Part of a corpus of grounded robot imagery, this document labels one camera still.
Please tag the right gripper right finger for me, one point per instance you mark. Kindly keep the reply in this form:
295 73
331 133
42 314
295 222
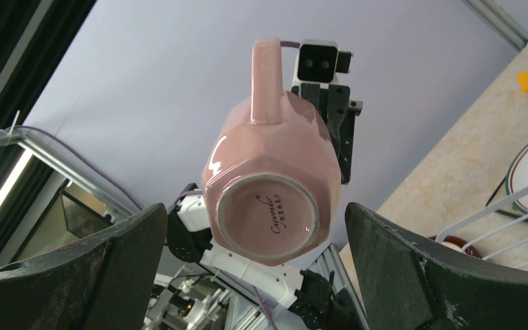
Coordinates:
408 281

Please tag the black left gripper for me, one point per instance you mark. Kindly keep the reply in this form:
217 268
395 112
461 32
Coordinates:
339 113

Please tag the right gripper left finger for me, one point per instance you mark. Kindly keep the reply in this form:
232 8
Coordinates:
103 281

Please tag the pink white mug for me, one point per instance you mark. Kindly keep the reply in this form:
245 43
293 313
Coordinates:
272 181

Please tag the white wire dish rack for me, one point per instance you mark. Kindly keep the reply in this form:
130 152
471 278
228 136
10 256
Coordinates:
499 231

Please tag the dark red round plate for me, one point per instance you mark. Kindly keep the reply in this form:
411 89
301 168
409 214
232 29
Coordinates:
460 245

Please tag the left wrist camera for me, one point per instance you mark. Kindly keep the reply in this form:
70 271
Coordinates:
320 62

